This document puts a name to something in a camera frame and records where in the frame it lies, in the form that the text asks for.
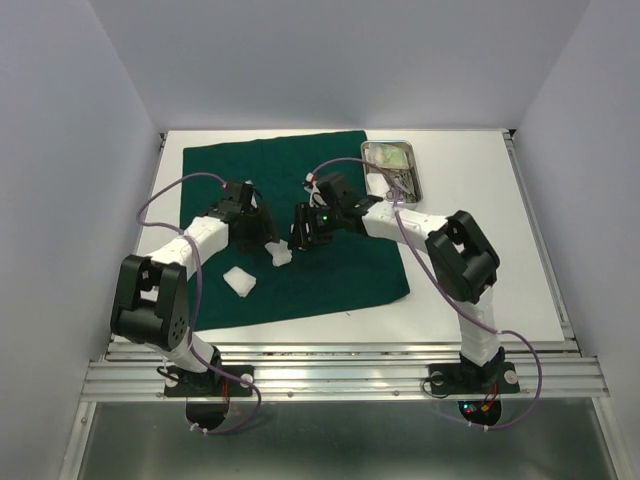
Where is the green surgical drape cloth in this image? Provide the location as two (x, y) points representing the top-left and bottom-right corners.
(180, 131), (410, 330)

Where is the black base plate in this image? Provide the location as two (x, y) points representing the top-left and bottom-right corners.
(428, 362), (520, 396)
(156, 366), (254, 400)

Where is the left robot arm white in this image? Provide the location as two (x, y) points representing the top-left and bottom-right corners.
(110, 182), (279, 394)

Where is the stainless steel tray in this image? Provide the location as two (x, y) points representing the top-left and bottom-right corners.
(361, 140), (423, 210)

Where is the aluminium frame rail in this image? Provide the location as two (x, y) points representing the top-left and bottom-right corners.
(81, 340), (609, 402)

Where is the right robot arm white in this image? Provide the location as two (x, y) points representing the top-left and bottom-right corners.
(291, 173), (504, 390)

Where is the clear bag of swabs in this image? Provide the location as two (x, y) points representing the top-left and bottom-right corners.
(367, 143), (410, 170)

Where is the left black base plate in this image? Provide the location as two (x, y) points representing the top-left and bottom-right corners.
(156, 366), (254, 400)

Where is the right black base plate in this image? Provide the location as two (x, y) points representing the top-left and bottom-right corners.
(428, 362), (520, 396)

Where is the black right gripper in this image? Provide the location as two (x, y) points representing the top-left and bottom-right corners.
(286, 201), (343, 249)

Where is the white gauze pad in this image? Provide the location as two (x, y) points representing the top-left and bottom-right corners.
(264, 240), (292, 268)
(223, 266), (257, 298)
(366, 172), (393, 199)

